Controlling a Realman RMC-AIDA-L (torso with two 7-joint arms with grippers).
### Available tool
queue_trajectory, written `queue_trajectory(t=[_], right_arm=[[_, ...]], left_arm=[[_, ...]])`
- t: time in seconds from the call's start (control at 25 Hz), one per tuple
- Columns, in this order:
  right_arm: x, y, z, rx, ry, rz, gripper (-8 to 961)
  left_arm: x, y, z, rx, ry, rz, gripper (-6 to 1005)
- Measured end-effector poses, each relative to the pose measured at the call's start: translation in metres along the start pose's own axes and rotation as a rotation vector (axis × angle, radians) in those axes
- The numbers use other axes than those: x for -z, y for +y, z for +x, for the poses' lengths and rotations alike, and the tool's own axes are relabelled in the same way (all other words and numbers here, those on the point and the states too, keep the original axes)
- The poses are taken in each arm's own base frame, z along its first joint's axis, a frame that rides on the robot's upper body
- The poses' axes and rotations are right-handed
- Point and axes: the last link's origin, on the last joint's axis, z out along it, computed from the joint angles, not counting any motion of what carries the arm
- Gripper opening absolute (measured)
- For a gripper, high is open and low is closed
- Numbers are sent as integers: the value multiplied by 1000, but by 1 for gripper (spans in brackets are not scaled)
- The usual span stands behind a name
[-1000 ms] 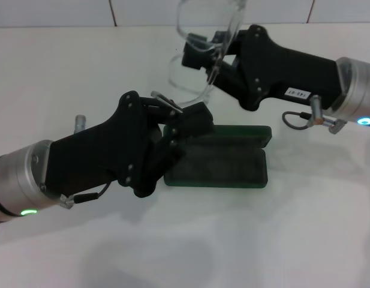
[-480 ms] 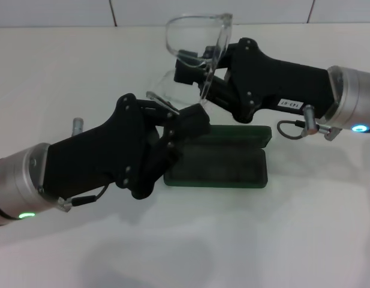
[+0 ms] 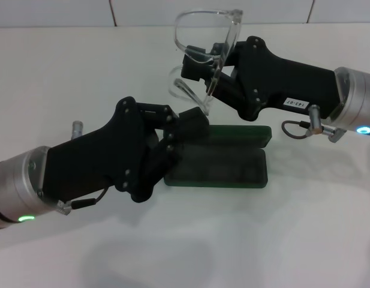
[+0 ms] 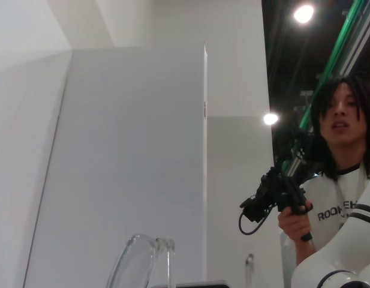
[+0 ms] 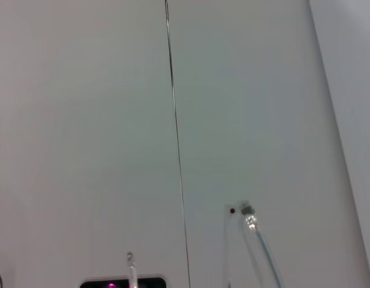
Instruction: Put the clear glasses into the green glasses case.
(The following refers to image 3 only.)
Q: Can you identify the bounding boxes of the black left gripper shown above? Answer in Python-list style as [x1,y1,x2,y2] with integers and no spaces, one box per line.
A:
[42,96,209,204]

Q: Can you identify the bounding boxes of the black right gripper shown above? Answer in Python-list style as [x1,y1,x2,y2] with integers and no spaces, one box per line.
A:
[180,35,344,121]

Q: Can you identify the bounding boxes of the clear white glasses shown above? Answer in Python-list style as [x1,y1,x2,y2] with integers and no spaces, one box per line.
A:
[166,8,244,116]

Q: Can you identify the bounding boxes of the green glasses case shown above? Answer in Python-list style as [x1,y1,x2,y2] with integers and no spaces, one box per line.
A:
[164,124,273,189]

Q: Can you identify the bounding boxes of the left gripper silver connector stub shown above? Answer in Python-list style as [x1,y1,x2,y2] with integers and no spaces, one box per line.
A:
[71,120,83,140]

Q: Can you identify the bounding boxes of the gripper silver connector stub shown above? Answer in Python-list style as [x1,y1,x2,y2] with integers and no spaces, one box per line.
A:
[71,120,83,140]
[309,104,324,134]

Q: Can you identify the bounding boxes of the right gripper silver connector stub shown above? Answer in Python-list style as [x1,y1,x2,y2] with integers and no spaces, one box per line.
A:
[309,104,324,134]

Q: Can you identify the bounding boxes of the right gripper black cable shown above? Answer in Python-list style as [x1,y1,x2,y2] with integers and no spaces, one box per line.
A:
[281,119,312,139]

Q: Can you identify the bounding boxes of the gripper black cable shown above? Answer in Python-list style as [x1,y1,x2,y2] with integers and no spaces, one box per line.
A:
[55,187,107,215]
[281,119,312,139]

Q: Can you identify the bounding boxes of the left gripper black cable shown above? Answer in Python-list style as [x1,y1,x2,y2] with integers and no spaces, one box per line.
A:
[55,187,107,215]

